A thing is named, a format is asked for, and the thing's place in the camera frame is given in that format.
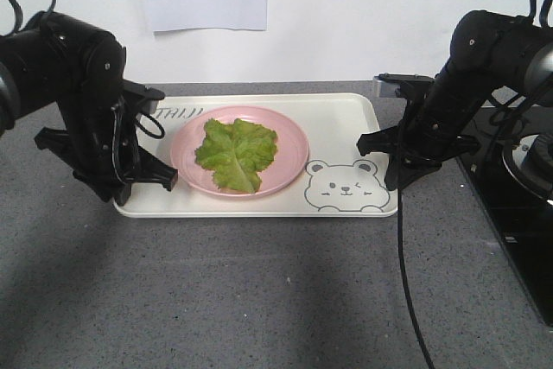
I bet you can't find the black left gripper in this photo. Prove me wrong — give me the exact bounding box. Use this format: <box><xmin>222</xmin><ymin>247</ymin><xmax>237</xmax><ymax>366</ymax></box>
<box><xmin>35</xmin><ymin>96</ymin><xmax>178</xmax><ymax>205</ymax></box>

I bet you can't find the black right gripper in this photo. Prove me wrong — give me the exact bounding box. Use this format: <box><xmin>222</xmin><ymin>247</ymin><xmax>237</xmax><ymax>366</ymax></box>
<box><xmin>356</xmin><ymin>80</ymin><xmax>480</xmax><ymax>191</ymax></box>

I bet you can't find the cream bear serving tray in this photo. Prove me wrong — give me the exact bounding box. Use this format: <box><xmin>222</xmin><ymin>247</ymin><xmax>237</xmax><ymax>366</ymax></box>
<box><xmin>119</xmin><ymin>93</ymin><xmax>397</xmax><ymax>218</ymax></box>

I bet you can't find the green lettuce leaf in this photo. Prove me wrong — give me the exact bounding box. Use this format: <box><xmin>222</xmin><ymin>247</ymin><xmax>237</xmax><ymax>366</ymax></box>
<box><xmin>194</xmin><ymin>118</ymin><xmax>277</xmax><ymax>194</ymax></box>

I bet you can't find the pink round plate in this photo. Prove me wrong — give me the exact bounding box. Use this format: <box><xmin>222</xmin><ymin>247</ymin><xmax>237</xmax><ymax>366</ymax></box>
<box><xmin>170</xmin><ymin>105</ymin><xmax>309</xmax><ymax>199</ymax></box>

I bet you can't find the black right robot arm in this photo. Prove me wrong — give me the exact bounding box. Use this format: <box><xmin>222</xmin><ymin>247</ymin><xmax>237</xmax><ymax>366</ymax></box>
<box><xmin>357</xmin><ymin>10</ymin><xmax>552</xmax><ymax>191</ymax></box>

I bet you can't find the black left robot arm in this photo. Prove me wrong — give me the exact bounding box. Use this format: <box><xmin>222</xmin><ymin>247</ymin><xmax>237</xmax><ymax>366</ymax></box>
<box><xmin>1</xmin><ymin>12</ymin><xmax>178</xmax><ymax>206</ymax></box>

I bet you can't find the black glass gas hob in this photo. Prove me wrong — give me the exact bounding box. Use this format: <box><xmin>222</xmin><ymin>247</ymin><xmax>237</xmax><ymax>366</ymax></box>
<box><xmin>458</xmin><ymin>106</ymin><xmax>552</xmax><ymax>325</ymax></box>

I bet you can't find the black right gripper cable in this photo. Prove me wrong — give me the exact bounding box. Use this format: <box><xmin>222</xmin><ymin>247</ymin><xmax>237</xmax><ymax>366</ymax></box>
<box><xmin>396</xmin><ymin>118</ymin><xmax>435</xmax><ymax>369</ymax></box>

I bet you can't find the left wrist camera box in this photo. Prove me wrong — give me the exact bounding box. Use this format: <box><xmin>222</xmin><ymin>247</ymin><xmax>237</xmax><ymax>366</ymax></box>
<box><xmin>123</xmin><ymin>80</ymin><xmax>166</xmax><ymax>114</ymax></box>

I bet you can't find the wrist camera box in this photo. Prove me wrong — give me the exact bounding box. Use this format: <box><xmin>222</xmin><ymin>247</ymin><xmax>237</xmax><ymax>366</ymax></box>
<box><xmin>372</xmin><ymin>73</ymin><xmax>434</xmax><ymax>98</ymax></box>
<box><xmin>123</xmin><ymin>80</ymin><xmax>166</xmax><ymax>114</ymax></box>

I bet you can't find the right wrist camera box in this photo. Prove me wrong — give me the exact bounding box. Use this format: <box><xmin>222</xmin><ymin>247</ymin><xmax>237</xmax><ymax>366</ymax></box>
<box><xmin>372</xmin><ymin>73</ymin><xmax>434</xmax><ymax>98</ymax></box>

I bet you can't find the black gas burner ring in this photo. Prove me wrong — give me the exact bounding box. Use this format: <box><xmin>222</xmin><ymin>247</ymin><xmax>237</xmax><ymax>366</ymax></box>
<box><xmin>500</xmin><ymin>134</ymin><xmax>553</xmax><ymax>204</ymax></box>

